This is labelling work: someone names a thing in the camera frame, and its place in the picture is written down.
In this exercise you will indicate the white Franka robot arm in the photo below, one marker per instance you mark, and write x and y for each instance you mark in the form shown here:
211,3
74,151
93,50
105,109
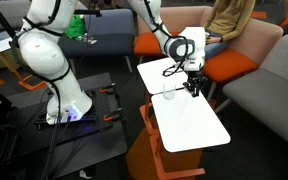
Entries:
47,56

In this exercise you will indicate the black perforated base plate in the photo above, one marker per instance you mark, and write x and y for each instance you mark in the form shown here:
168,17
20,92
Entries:
100,103

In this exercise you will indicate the beige bench with orange seat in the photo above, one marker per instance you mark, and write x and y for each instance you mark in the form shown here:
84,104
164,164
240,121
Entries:
147,43

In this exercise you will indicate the green bag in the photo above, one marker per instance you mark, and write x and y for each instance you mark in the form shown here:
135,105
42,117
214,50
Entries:
74,27

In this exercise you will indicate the clear glass cup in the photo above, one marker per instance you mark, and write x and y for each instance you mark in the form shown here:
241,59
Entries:
169,91

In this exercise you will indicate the white orange low table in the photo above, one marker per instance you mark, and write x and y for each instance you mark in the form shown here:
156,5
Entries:
0,45

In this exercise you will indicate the clear glass items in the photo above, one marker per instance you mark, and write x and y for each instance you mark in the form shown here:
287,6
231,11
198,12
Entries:
87,40

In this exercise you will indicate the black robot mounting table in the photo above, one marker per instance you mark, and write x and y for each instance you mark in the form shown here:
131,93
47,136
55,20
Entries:
94,150

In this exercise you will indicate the beige armchair with orange seat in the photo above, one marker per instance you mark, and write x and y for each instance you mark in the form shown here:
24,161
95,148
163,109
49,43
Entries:
229,65

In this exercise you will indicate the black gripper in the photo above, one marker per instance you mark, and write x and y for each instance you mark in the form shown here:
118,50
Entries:
196,77

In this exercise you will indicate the grey sofa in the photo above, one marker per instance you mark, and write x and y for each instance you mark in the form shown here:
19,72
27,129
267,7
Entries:
270,90

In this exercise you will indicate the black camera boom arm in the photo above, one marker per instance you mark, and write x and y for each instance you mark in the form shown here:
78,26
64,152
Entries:
89,12

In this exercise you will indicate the seated person in mustard sweater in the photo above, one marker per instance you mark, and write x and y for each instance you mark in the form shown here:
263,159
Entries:
230,20

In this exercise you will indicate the orange black clamp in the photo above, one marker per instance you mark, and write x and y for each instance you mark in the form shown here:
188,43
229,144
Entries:
106,89
112,116

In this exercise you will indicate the large white orange side table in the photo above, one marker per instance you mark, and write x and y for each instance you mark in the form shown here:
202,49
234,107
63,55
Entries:
190,123

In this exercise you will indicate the dark blue sofa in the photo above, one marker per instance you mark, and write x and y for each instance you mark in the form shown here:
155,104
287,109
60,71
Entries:
110,33

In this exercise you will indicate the small white orange side table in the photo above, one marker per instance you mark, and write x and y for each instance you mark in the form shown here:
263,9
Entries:
157,75

